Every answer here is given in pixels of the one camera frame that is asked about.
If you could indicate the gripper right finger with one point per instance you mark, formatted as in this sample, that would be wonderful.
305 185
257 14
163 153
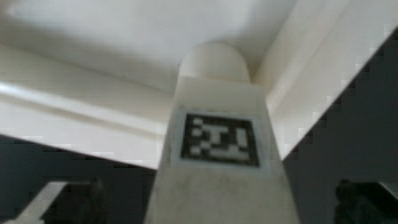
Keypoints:
366 203

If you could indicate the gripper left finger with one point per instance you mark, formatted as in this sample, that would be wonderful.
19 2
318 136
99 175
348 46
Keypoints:
65 204

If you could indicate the white leg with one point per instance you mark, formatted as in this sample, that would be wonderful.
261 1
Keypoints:
220 184

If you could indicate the white square tabletop part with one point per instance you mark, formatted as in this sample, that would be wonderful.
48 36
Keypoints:
90 52

